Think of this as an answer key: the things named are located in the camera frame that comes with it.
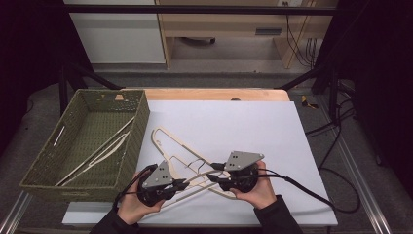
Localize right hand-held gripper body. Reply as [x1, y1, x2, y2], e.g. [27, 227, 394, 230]
[218, 150, 265, 193]

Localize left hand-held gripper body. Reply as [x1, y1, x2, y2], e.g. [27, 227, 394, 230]
[136, 160, 183, 208]

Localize green woven basket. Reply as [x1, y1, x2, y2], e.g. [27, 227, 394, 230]
[19, 88, 151, 203]

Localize person's right hand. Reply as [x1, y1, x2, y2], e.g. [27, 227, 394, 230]
[229, 160, 278, 210]

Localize person's left hand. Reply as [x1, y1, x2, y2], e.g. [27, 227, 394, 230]
[116, 171, 167, 226]

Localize white table mat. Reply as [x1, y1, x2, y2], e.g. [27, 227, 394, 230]
[61, 99, 339, 227]

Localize yellow and black tool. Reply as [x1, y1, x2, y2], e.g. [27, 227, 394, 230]
[300, 95, 319, 110]

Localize black chair base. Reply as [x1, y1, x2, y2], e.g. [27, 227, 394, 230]
[179, 36, 217, 46]

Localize light wooden desk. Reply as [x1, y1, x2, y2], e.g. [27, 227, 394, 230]
[155, 0, 339, 70]

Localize white cabinet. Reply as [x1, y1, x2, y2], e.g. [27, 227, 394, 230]
[63, 0, 167, 64]

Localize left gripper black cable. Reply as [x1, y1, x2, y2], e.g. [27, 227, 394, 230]
[111, 163, 159, 210]

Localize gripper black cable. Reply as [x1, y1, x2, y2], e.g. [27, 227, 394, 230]
[257, 167, 361, 215]
[111, 163, 159, 210]

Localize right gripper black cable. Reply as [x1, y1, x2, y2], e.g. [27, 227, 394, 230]
[257, 167, 361, 215]

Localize black floor cables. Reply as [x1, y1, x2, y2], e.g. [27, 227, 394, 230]
[305, 97, 358, 170]

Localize black metal frame leg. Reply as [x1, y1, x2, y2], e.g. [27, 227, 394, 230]
[57, 60, 125, 115]
[275, 61, 342, 122]

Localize aluminium rail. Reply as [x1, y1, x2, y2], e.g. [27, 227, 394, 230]
[0, 190, 33, 234]
[316, 97, 394, 234]

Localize hanging black wall cables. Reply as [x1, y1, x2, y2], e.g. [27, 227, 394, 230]
[282, 1, 319, 68]

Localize black horizontal frame bar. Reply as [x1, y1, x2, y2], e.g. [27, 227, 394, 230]
[62, 4, 337, 16]

